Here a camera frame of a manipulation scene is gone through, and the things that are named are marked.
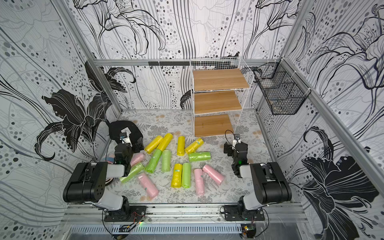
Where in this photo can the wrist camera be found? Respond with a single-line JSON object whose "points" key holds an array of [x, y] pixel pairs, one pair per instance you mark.
{"points": [[125, 138], [237, 139]]}

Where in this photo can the pink roll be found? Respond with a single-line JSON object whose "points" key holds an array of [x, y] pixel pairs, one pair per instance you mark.
{"points": [[213, 174], [199, 182], [148, 186], [137, 158]]}

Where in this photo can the pale green roll middle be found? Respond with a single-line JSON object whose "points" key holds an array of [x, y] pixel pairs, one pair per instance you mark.
{"points": [[166, 161]]}

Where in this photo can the green roll front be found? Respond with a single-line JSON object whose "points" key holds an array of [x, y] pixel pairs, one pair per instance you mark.
{"points": [[186, 176]]}

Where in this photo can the black wire wall basket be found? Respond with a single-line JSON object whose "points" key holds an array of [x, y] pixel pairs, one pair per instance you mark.
{"points": [[282, 94]]}

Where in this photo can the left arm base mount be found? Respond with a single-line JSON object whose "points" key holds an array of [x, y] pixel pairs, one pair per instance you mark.
{"points": [[131, 214]]}

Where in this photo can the yellow roll upright middle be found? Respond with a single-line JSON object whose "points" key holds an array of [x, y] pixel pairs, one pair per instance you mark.
{"points": [[181, 146]]}

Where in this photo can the black cap with label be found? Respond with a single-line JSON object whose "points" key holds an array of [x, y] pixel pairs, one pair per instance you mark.
{"points": [[131, 130]]}

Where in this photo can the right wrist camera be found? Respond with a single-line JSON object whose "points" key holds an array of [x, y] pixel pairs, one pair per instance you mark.
{"points": [[237, 139]]}

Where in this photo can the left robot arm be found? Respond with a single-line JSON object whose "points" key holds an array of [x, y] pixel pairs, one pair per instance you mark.
{"points": [[88, 183]]}

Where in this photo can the green roll dark left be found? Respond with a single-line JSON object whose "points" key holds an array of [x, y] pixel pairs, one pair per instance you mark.
{"points": [[151, 166]]}

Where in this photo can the green roll near left arm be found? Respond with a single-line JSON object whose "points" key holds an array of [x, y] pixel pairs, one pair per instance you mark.
{"points": [[136, 169]]}

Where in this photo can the green roll lying sideways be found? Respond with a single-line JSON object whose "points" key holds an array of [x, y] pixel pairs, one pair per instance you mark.
{"points": [[199, 156]]}

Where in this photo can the pink plush toy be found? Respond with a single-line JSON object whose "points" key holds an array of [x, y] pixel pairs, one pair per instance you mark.
{"points": [[110, 158]]}

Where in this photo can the yellow roll far left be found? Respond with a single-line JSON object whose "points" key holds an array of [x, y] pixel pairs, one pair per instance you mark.
{"points": [[153, 144]]}

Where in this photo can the white slotted cable duct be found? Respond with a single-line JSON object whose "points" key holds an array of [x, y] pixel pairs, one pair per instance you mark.
{"points": [[149, 229]]}

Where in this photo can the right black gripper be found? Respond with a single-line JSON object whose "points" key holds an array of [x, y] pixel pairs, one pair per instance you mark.
{"points": [[235, 148]]}

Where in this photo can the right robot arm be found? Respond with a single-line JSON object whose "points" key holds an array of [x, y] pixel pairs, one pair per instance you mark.
{"points": [[269, 184]]}

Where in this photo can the yellow roll with label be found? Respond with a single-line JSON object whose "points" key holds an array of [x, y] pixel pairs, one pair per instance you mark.
{"points": [[192, 148]]}

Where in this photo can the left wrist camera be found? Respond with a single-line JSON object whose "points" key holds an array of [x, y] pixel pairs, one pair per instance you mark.
{"points": [[125, 138]]}

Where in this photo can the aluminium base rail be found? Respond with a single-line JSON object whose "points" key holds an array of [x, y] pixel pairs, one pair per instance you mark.
{"points": [[187, 213]]}

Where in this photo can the white wire three-tier shelf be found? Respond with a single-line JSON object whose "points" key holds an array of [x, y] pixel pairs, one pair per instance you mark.
{"points": [[220, 90]]}

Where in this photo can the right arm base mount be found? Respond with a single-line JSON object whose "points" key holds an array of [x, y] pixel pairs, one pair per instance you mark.
{"points": [[234, 213]]}

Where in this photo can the yellow roll front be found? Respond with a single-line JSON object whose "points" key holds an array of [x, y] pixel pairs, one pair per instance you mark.
{"points": [[177, 176]]}

